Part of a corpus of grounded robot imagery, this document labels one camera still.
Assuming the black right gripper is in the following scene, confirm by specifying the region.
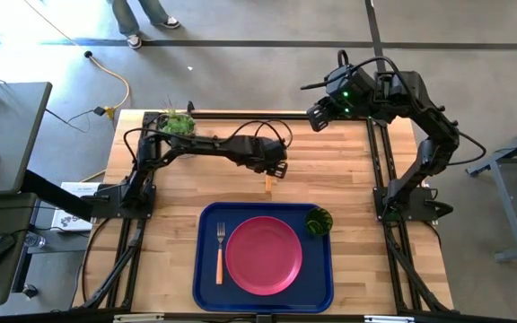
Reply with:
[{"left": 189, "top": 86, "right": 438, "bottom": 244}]
[{"left": 306, "top": 64, "right": 379, "bottom": 133}]

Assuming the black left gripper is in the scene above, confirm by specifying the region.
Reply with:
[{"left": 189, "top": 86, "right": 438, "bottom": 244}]
[{"left": 233, "top": 135, "right": 289, "bottom": 180}]

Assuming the green translucent cup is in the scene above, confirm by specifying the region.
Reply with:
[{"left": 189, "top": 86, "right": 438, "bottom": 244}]
[{"left": 303, "top": 206, "right": 334, "bottom": 238}]

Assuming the pink plastic plate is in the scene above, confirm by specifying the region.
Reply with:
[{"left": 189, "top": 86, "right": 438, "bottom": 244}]
[{"left": 224, "top": 215, "right": 304, "bottom": 297}]

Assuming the fork with beige handle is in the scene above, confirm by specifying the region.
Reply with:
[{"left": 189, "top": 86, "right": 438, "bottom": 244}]
[{"left": 215, "top": 221, "right": 227, "bottom": 286}]

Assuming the blue plastic tray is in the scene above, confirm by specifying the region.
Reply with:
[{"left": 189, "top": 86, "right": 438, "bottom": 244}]
[{"left": 192, "top": 201, "right": 335, "bottom": 314}]

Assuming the potted green succulent plant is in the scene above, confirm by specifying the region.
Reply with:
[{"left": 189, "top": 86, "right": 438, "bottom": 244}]
[{"left": 157, "top": 96, "right": 197, "bottom": 159}]

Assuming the white printed booklet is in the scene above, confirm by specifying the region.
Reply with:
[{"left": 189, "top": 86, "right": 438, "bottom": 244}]
[{"left": 50, "top": 180, "right": 103, "bottom": 233}]

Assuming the person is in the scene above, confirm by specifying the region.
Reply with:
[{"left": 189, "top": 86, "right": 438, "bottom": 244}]
[{"left": 107, "top": 0, "right": 182, "bottom": 50}]

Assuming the grey metal stand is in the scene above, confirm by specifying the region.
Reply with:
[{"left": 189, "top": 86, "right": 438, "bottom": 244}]
[{"left": 464, "top": 129, "right": 517, "bottom": 264}]

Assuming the clear water bottle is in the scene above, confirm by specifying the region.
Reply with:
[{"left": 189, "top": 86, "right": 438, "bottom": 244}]
[{"left": 24, "top": 232, "right": 47, "bottom": 249}]

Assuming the grey desk top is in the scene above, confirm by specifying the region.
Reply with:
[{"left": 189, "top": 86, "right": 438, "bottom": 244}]
[{"left": 0, "top": 82, "right": 54, "bottom": 196}]

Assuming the black aluminium table frame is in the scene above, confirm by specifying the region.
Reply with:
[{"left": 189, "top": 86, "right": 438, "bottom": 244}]
[{"left": 81, "top": 109, "right": 455, "bottom": 315}]

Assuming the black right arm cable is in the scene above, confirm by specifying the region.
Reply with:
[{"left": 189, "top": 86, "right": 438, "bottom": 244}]
[{"left": 300, "top": 48, "right": 487, "bottom": 168}]

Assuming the yellow floor cable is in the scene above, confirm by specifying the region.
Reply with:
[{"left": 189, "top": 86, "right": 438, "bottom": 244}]
[{"left": 21, "top": 0, "right": 131, "bottom": 120}]

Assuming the black floor cable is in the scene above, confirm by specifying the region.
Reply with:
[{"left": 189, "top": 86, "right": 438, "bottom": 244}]
[{"left": 44, "top": 106, "right": 107, "bottom": 135}]

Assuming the black front table rail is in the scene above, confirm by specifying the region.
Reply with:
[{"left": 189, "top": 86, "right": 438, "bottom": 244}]
[{"left": 0, "top": 308, "right": 517, "bottom": 323}]

